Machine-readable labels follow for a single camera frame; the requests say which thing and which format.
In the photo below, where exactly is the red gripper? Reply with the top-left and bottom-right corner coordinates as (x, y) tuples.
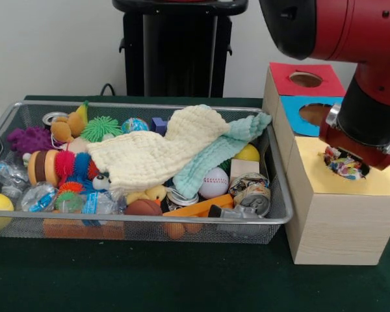
(318, 103), (390, 172)

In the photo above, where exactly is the colourful knotted rope toy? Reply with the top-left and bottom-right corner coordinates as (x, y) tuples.
(323, 146), (369, 180)

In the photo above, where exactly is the mint green waffle cloth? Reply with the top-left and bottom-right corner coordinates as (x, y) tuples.
(172, 113), (273, 199)

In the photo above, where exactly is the cream waffle cloth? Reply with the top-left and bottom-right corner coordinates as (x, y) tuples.
(86, 104), (231, 193)

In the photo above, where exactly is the small green yellow toy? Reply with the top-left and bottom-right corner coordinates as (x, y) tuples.
(75, 99), (90, 126)

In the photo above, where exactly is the wooden box with three holes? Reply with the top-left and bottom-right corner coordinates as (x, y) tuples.
(261, 61), (390, 266)

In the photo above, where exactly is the white baseball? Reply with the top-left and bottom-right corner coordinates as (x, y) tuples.
(198, 167), (230, 200)

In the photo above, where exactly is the dark green table cloth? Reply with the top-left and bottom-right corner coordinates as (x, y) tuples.
(0, 94), (390, 312)

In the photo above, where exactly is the green spiky ball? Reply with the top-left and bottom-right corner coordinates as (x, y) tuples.
(80, 116), (124, 143)

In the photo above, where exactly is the multicolour spiky caterpillar toy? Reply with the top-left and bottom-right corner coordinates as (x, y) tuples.
(54, 150), (100, 181)

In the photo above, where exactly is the brown plush toy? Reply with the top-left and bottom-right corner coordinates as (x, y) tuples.
(49, 111), (85, 144)

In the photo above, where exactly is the toy hamburger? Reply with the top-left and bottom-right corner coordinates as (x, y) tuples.
(26, 149), (60, 189)

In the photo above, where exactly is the purple spiky toy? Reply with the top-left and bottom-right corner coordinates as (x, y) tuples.
(6, 125), (55, 153)

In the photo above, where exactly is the silver wire mesh bin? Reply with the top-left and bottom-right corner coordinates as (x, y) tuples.
(0, 99), (295, 245)

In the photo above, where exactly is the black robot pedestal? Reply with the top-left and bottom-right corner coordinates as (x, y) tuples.
(112, 0), (250, 98)

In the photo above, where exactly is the black cable behind table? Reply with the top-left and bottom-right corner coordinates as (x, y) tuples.
(99, 83), (127, 97)

